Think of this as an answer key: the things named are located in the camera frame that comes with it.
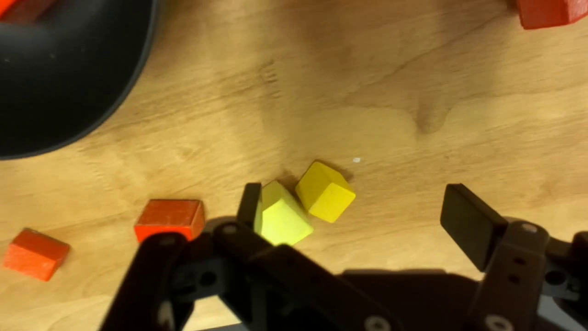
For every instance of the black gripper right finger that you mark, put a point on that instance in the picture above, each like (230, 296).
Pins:
(508, 275)

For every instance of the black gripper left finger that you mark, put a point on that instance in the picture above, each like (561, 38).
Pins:
(295, 272)

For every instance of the pale yellow wooden block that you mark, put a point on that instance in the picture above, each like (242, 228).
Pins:
(280, 213)

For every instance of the red wooden block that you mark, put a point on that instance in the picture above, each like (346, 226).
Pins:
(12, 5)
(170, 217)
(548, 11)

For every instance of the small orange-red wooden block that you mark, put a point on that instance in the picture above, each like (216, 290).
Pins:
(36, 252)

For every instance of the black bowl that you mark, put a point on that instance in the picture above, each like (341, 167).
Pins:
(67, 79)

